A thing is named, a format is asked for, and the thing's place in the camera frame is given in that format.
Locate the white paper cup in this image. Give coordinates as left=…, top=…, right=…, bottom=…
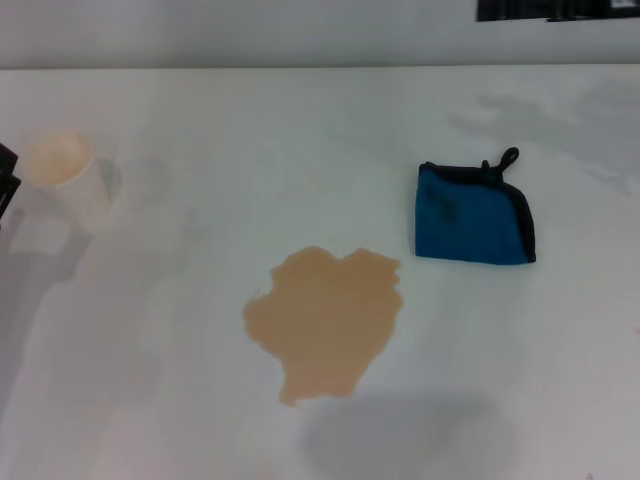
left=21, top=128, right=112, bottom=231

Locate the blue rag with black trim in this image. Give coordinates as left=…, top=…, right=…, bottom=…
left=413, top=146, right=539, bottom=267

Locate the brown water stain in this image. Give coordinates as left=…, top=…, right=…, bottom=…
left=241, top=245, right=406, bottom=408

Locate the black grey wrist camera housing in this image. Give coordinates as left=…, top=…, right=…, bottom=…
left=476, top=0, right=640, bottom=24

